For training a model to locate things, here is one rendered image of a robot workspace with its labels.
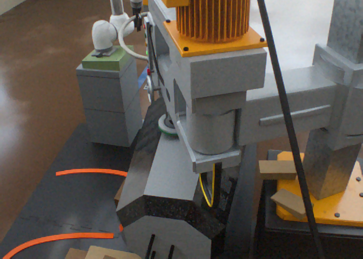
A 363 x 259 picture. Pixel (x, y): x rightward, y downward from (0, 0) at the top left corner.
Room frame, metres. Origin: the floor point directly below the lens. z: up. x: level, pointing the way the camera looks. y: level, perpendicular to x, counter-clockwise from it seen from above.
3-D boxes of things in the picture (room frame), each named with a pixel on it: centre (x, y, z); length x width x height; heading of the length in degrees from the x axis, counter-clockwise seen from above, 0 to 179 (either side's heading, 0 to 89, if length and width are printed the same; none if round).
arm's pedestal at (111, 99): (2.84, 0.63, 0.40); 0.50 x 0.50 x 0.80; 75
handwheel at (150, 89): (1.65, 0.12, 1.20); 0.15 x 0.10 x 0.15; 13
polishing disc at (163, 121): (1.79, 0.03, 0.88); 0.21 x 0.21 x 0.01
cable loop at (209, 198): (1.15, -0.11, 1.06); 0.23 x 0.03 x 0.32; 13
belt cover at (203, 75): (1.45, -0.05, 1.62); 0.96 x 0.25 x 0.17; 13
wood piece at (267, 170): (1.41, -0.51, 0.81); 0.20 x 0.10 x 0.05; 85
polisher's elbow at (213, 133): (1.15, -0.11, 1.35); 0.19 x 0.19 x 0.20
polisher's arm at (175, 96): (1.41, -0.04, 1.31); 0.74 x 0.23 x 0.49; 13
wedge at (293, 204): (1.18, -0.54, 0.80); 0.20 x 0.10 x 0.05; 38
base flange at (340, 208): (1.31, -0.74, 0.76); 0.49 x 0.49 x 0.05; 77
